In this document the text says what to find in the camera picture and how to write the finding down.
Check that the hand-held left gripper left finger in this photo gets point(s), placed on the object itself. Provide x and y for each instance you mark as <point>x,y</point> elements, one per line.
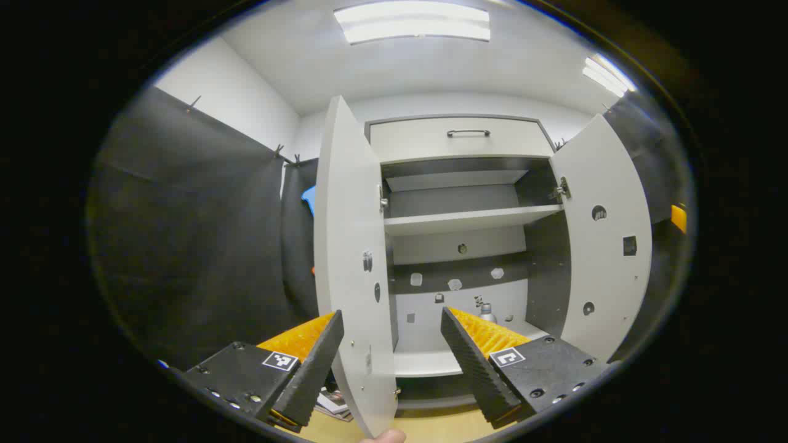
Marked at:
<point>314,375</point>

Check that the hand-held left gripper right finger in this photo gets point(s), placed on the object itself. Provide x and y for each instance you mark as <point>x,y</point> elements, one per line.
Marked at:
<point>477,375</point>

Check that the silver bottle with pink label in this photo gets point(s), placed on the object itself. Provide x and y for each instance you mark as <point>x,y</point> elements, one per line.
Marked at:
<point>488,315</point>

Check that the white cabinet door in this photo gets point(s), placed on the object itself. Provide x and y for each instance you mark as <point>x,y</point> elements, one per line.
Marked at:
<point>351,234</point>
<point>606,277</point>

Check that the white and grey cabinet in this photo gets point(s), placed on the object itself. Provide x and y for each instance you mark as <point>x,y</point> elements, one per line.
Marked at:
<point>431,249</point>

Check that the shallow white cabinet shelf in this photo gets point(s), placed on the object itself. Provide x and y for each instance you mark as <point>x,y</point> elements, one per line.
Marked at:
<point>449,180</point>

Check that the white cabinet drawer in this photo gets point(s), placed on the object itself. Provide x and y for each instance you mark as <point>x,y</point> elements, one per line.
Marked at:
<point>418,144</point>

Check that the stack of magazines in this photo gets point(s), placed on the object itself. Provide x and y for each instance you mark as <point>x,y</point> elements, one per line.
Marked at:
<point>334,404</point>

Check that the small ceiling light panel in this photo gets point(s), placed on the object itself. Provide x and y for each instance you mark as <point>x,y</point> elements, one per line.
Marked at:
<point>606,75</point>

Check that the large ceiling light panel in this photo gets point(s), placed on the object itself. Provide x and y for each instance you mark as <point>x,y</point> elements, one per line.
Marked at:
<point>412,21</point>

